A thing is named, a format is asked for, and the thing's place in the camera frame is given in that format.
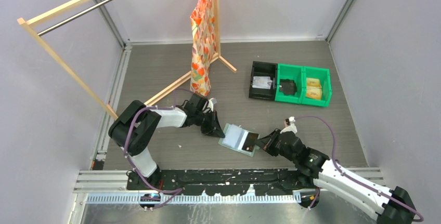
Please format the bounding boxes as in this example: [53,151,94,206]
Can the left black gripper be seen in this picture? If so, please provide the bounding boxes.
[193,109,224,138]

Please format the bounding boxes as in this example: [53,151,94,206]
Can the black credit card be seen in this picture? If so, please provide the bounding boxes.
[241,132,259,152]

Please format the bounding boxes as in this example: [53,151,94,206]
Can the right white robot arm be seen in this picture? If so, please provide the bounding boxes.
[255,129,417,223]

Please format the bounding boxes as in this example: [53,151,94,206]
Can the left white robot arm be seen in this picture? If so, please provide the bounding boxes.
[108,93,225,190]

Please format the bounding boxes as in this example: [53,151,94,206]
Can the black cards in bin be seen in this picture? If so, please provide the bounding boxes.
[279,79,297,96]

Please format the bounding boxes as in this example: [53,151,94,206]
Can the white cards in bin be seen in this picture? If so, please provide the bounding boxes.
[251,76,273,89]

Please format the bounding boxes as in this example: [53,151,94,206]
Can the green bin middle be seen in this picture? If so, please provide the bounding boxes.
[275,63,304,104]

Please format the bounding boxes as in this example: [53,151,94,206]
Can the green bin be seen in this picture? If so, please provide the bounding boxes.
[301,66,332,108]
[275,63,304,104]

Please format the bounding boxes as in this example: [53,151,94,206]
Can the black storage bin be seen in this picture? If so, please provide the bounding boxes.
[249,61,278,101]

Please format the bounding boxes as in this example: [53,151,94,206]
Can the orange floral hanging cloth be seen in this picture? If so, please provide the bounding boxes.
[190,0,216,96]

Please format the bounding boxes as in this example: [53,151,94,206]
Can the green bin right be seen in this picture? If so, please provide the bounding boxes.
[301,66,332,108]

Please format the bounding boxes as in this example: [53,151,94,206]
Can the wooden clothes rack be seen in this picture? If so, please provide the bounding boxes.
[17,0,238,122]

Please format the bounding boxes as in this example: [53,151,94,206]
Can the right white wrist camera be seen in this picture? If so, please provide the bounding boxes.
[280,116,297,134]

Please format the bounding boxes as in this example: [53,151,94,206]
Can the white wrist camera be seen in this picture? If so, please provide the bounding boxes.
[280,116,297,134]
[205,98,217,112]

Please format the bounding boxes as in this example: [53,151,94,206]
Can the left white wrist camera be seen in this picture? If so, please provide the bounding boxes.
[205,98,217,112]

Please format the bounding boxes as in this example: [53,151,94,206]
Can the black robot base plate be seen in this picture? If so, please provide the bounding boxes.
[125,168,323,196]

